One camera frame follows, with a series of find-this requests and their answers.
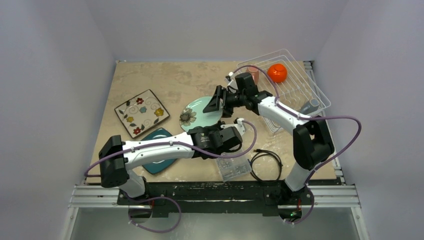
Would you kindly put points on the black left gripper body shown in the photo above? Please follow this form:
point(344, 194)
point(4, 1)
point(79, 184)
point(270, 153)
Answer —
point(213, 129)

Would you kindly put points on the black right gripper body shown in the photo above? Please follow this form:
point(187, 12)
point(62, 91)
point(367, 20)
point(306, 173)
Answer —
point(224, 101)

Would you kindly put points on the light blue flower plate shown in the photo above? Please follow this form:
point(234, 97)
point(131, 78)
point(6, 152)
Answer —
point(193, 116)

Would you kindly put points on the orange cup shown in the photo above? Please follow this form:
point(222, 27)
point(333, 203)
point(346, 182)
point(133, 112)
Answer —
point(278, 73)

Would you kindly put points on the grey coffee mug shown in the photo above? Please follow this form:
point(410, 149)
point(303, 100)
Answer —
point(310, 106)

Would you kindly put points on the square white floral plate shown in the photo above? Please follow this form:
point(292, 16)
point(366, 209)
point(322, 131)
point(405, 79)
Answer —
point(141, 113)

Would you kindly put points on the pink floral mug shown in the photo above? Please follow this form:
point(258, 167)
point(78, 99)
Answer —
point(254, 72)

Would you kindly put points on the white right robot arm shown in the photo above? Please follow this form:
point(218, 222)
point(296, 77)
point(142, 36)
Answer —
point(312, 143)

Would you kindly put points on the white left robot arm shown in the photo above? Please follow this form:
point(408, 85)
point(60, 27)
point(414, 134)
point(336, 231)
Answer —
point(118, 158)

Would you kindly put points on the clear plastic screw box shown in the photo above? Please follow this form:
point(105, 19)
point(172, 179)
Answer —
point(231, 168)

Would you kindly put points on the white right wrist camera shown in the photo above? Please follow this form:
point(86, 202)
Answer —
point(229, 77)

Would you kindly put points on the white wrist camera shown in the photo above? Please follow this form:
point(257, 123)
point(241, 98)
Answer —
point(229, 77)
point(238, 125)

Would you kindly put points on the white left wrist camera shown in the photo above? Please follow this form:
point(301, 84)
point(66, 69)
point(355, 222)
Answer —
point(238, 125)

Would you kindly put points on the white wire dish rack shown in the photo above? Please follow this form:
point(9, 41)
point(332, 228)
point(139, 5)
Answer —
point(300, 85)

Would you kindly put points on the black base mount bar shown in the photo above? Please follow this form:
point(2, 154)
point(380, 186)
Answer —
point(233, 197)

